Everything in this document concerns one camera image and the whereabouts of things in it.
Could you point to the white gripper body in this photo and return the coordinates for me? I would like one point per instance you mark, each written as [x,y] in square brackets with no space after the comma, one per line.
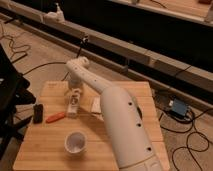
[75,86]

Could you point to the black rectangular block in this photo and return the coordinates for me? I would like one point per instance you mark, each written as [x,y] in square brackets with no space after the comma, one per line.
[38,113]

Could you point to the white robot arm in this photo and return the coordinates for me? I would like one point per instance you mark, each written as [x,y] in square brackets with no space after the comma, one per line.
[132,147]

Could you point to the wooden table board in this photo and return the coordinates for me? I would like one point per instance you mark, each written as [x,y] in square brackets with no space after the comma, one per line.
[43,145]

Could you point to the white paper cup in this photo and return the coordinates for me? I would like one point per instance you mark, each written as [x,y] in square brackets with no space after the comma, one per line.
[75,143]

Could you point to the blue power box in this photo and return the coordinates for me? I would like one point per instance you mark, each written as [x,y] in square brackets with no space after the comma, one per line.
[178,108]

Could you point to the orange carrot toy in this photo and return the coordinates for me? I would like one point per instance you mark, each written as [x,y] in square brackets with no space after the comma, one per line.
[55,117]

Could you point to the white object on ledge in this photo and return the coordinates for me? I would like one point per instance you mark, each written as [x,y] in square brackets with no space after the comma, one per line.
[58,15]

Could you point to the black chair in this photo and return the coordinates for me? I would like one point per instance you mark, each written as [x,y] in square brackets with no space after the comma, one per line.
[13,92]

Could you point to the white sponge block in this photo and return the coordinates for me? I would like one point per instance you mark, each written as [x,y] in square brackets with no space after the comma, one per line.
[96,106]

